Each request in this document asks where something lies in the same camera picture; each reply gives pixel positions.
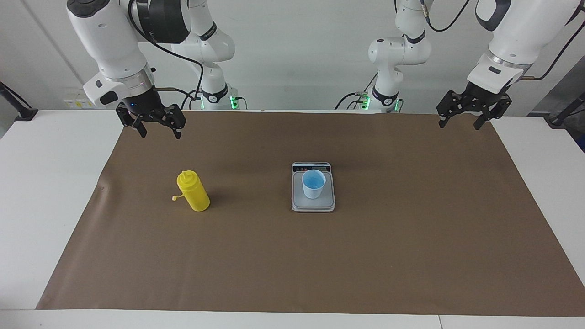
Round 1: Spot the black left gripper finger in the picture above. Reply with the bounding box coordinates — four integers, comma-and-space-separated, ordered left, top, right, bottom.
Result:
474, 95, 512, 131
436, 90, 465, 128

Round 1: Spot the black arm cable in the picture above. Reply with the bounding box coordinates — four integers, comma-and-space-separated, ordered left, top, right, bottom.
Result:
127, 0, 204, 111
420, 0, 585, 82

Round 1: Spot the brown paper table mat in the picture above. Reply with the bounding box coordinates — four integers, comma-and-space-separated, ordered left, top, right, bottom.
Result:
36, 110, 585, 317

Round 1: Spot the light blue plastic cup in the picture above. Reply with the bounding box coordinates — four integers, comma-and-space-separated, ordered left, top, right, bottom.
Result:
302, 170, 327, 200

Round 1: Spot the yellow squeeze bottle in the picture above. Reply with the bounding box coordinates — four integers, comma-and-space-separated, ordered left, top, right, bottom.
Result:
172, 170, 211, 212

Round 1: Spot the white wall outlet box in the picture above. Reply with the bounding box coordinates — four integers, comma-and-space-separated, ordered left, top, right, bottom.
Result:
64, 89, 99, 110

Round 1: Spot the silver digital kitchen scale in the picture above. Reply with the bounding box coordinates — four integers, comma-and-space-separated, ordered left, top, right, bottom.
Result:
291, 161, 336, 213

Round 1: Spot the black clamp stand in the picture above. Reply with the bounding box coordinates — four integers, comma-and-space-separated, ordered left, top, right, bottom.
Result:
0, 81, 39, 122
543, 90, 585, 128

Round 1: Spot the black base cable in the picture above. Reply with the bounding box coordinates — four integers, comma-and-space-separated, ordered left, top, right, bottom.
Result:
181, 89, 204, 111
335, 73, 380, 111

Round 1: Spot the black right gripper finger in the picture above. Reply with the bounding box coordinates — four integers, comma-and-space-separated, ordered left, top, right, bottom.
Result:
160, 104, 187, 140
115, 104, 148, 138

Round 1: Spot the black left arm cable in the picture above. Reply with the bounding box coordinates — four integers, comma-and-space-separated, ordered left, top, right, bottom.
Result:
420, 0, 585, 82

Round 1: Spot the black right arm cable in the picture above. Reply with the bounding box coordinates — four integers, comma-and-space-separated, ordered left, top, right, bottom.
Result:
127, 0, 204, 111

